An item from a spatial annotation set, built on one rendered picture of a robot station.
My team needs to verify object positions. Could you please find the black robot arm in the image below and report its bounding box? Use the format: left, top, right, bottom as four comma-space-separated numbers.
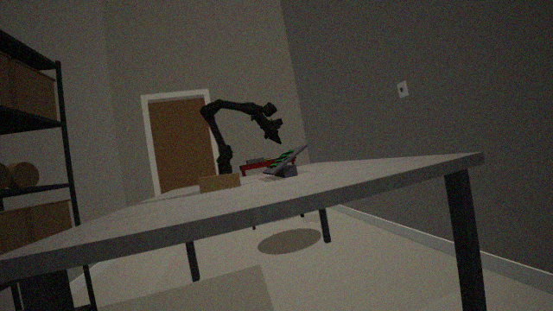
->
200, 99, 277, 175

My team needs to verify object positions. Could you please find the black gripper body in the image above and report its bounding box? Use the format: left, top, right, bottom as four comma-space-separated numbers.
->
259, 119, 280, 139

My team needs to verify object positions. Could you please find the grey switch panel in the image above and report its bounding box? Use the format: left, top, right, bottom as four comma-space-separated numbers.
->
263, 144, 308, 178

